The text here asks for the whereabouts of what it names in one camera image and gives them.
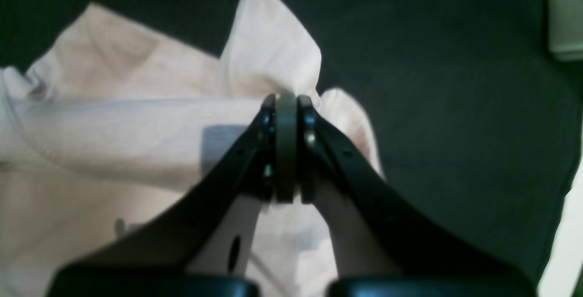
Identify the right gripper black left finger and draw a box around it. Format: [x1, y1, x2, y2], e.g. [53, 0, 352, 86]
[48, 94, 297, 297]

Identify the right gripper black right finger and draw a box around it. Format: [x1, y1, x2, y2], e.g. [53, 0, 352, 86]
[297, 94, 536, 297]

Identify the pink T-shirt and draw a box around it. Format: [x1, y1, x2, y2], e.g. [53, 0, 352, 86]
[1, 0, 383, 297]

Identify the white table frame right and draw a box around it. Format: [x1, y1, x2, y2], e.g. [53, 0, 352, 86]
[547, 0, 583, 61]

